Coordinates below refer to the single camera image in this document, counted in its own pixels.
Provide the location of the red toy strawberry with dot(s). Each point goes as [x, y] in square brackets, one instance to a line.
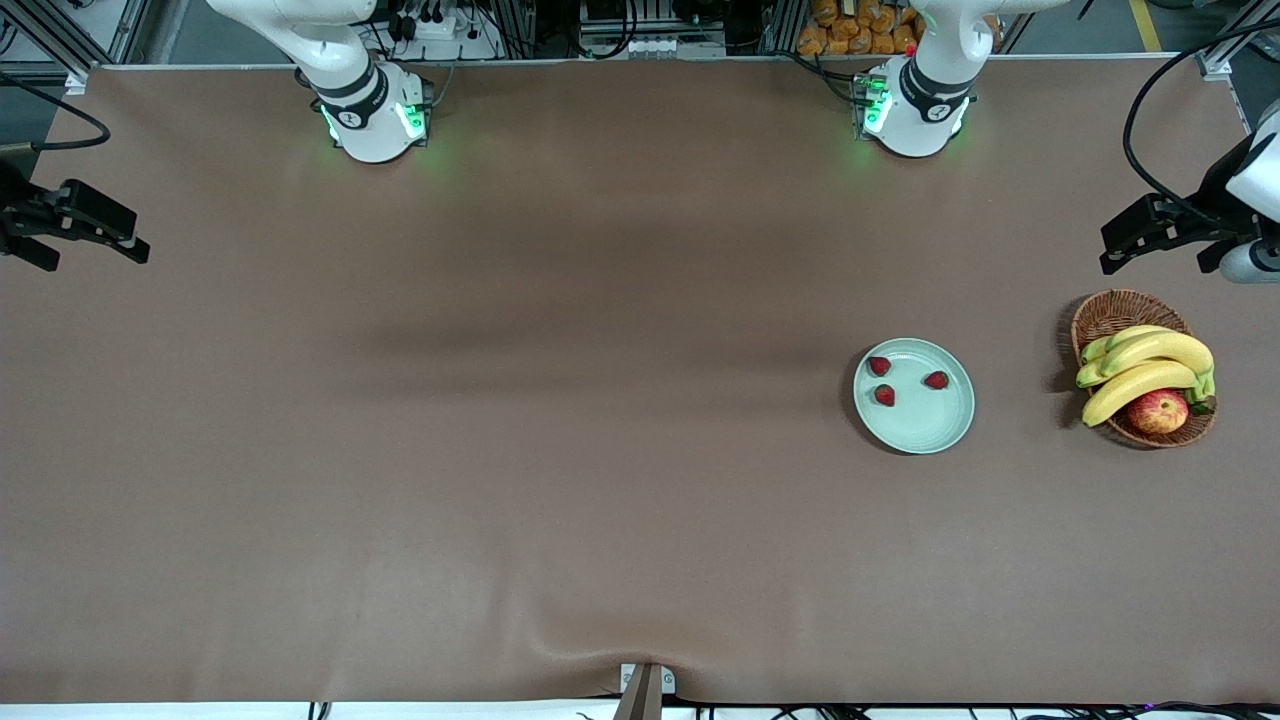
[885, 396]
[936, 380]
[879, 366]

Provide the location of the white power strip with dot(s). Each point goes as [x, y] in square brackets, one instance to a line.
[440, 30]

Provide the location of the metal table bracket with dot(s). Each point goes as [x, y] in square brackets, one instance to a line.
[645, 695]

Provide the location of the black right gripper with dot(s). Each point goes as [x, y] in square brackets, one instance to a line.
[14, 203]

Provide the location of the brown bread roll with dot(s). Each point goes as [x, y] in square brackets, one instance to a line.
[860, 40]
[810, 42]
[883, 42]
[825, 10]
[903, 36]
[838, 44]

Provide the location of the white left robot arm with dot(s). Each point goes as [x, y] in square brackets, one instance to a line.
[930, 100]

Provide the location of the aluminium frame post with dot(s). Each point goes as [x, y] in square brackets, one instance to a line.
[1235, 35]
[30, 28]

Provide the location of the white terminal strip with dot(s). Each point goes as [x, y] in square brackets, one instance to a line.
[670, 47]

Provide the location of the brown table cloth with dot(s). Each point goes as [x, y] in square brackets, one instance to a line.
[640, 300]

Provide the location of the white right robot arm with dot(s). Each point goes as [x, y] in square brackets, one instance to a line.
[360, 110]

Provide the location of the light green plate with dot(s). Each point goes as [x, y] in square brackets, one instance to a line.
[920, 425]

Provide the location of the red apple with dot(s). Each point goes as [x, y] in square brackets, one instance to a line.
[1158, 411]

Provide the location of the greenish yellow banana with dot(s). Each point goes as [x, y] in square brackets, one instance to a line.
[1130, 333]
[1088, 375]

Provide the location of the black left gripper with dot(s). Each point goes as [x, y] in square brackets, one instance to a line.
[1213, 199]

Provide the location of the brown wicker basket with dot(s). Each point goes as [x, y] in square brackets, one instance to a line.
[1130, 308]

